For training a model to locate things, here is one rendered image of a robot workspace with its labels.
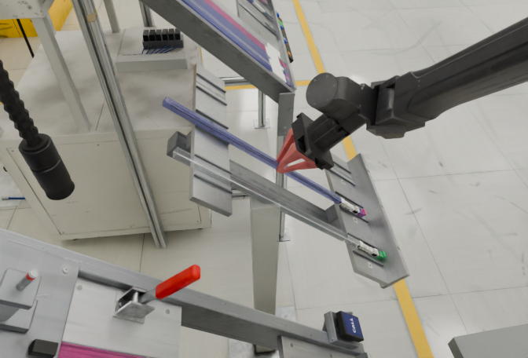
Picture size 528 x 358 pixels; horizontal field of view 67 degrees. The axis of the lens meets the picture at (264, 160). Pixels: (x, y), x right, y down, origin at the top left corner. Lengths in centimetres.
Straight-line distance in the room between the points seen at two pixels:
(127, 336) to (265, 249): 51
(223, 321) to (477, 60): 45
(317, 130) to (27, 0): 79
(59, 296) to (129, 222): 133
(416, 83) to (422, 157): 166
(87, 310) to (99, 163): 103
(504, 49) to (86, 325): 50
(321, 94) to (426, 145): 172
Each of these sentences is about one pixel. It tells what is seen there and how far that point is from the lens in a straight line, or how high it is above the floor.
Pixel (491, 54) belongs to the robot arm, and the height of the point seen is 124.
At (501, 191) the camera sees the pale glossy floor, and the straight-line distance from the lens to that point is 222.
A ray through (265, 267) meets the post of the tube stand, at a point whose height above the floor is 58.
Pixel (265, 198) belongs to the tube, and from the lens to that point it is 66.
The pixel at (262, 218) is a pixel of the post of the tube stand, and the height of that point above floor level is 78.
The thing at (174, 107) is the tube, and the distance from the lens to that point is 64.
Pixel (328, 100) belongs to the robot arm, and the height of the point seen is 111.
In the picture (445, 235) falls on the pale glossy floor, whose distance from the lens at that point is 193.
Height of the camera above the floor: 146
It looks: 45 degrees down
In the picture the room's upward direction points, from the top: straight up
